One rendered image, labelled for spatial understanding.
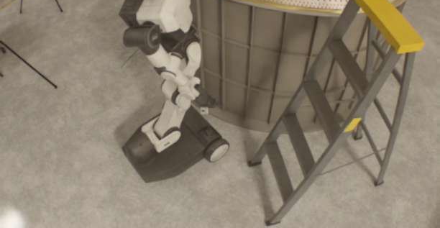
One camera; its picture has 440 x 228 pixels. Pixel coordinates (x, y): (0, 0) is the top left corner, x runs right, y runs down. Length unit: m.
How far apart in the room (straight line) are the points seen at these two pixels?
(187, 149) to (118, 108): 0.82
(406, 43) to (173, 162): 1.73
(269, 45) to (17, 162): 2.28
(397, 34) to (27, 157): 2.83
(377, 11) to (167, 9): 0.95
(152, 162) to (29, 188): 1.12
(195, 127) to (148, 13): 1.14
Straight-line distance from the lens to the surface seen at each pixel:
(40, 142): 3.09
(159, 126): 2.38
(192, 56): 1.97
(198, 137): 2.49
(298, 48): 2.20
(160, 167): 2.42
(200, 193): 2.49
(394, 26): 1.44
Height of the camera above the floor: 2.28
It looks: 52 degrees down
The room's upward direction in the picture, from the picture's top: 3 degrees counter-clockwise
